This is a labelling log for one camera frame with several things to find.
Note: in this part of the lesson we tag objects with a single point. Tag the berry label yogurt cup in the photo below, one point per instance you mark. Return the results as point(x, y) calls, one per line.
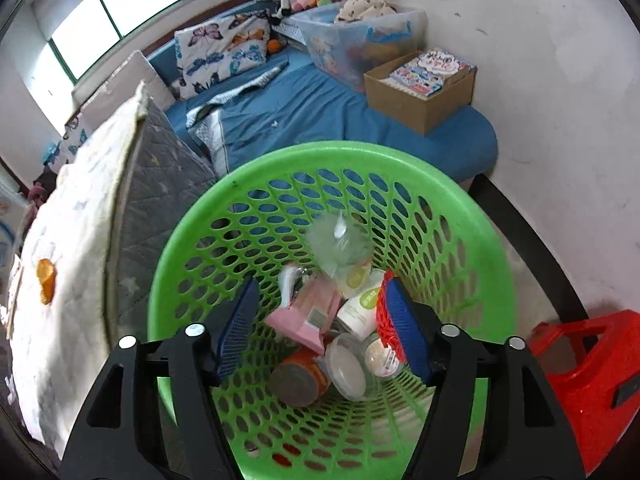
point(345, 370)

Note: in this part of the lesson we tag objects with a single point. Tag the white paper cup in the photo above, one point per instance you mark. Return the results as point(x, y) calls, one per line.
point(360, 315)

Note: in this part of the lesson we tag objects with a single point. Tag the orange can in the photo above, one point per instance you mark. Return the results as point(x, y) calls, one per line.
point(300, 377)

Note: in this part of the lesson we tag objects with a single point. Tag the clear plastic bag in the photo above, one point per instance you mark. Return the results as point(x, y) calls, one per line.
point(335, 245)

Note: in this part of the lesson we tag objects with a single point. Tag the white patterned cloth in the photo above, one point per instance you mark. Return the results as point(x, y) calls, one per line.
point(365, 7)

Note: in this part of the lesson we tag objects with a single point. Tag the blue mattress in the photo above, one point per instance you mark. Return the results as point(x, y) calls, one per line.
point(310, 105)

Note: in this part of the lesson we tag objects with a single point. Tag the orange peel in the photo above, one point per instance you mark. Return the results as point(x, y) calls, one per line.
point(46, 280)

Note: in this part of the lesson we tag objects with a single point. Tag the butterfly print pillow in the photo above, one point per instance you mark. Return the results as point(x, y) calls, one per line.
point(220, 50)
point(70, 140)

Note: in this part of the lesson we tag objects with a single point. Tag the clear plastic storage box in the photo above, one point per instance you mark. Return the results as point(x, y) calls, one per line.
point(350, 45)

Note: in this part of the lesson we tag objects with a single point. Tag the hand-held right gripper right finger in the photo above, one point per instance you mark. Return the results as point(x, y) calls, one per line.
point(407, 325)

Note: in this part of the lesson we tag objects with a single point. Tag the dark clothes pile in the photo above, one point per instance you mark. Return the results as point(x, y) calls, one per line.
point(40, 190)

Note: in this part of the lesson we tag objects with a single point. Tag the pink snack packet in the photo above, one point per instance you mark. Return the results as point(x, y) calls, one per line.
point(305, 325)

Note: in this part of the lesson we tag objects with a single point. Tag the black table frame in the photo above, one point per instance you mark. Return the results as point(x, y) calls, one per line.
point(530, 245)

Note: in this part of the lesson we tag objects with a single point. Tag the white container with green dot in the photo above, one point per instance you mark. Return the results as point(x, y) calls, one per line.
point(357, 280)

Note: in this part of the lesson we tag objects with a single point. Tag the colourful picture book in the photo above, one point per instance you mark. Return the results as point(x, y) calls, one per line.
point(430, 72)

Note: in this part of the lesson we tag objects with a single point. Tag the small orange toy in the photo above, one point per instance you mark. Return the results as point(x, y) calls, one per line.
point(275, 46)

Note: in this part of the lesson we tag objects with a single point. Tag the cardboard box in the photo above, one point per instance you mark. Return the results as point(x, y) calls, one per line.
point(415, 110)

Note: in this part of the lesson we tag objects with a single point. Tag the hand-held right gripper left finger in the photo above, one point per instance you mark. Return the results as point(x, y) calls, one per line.
point(235, 330)

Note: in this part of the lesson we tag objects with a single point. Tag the red foam fruit net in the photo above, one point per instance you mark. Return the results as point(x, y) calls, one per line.
point(385, 320)

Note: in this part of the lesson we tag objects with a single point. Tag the small teal object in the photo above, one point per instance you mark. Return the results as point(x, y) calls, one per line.
point(50, 152)

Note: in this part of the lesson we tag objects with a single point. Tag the green framed window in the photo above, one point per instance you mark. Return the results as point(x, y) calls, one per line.
point(140, 5)

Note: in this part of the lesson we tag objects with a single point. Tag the small white plastic bottle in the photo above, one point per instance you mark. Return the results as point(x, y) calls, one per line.
point(382, 360)

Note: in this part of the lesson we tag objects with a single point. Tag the striped folded quilt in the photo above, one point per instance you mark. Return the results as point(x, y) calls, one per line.
point(210, 125)

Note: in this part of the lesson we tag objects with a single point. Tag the green plastic basket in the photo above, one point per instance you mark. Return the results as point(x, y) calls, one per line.
point(310, 152)

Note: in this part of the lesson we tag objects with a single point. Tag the pink plush toy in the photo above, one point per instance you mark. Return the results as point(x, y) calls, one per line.
point(302, 0)

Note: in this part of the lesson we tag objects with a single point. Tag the grey quilted mattress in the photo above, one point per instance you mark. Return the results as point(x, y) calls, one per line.
point(160, 185)

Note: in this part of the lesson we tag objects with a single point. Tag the red plastic stool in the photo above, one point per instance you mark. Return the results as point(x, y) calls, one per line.
point(590, 375)

